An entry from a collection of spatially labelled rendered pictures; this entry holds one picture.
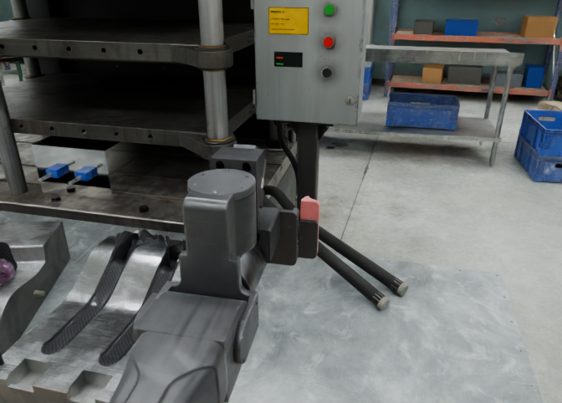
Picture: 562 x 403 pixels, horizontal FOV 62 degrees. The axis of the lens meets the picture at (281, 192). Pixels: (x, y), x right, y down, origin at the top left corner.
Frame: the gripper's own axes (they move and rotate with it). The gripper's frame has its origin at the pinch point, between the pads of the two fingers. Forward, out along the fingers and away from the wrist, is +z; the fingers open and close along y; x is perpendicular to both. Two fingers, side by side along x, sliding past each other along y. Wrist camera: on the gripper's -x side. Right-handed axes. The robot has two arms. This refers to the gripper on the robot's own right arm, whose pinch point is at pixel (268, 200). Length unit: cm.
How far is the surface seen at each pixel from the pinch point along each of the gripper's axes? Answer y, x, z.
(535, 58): -217, 64, 640
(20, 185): 103, 37, 73
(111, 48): 63, -8, 74
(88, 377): 29.1, 32.6, -3.0
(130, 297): 31.3, 30.7, 15.3
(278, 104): 15, 7, 79
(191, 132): 40, 15, 74
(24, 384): 39, 34, -5
